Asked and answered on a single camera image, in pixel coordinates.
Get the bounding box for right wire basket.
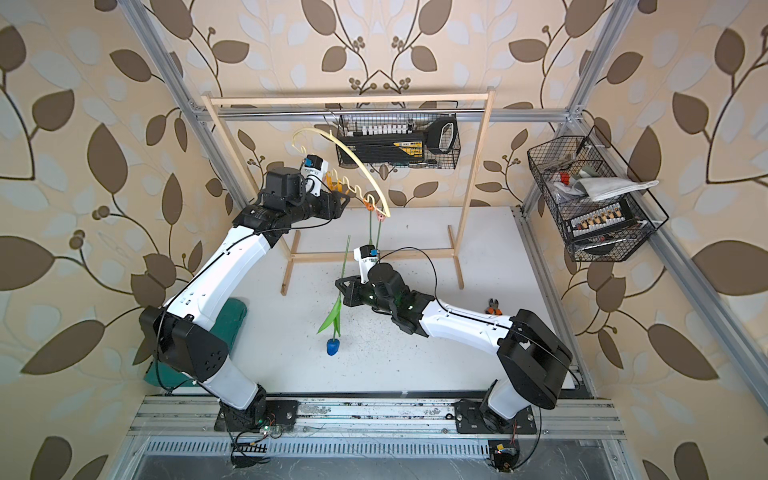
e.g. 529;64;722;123
527;126;669;263

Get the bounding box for bit set box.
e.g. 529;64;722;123
565;200;637;241

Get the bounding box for yellow clip hanger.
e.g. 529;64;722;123
291;127;392;218

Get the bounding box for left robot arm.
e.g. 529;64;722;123
139;155;350;411

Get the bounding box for green tool case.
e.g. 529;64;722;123
143;298;247;388

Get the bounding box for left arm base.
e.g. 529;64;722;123
214;398;299;433

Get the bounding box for orange black pliers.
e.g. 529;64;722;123
485;298;502;316

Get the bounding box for back wire basket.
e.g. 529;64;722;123
334;112;462;172

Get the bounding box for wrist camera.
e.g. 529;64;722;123
301;154;329;197
353;244;379;284

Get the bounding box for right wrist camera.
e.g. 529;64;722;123
353;244;379;284

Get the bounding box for wire basket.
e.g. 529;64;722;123
334;112;462;172
527;126;669;263

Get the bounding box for blue tulip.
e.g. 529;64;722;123
316;235;351;356

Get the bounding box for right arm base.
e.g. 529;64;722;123
453;399;538;436

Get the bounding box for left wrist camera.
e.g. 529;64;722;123
301;154;329;197

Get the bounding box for white paper in basket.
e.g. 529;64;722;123
574;177;659;202

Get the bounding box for wooden clothes rack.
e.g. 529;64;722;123
199;87;496;296

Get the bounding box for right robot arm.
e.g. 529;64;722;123
335;262;573;421

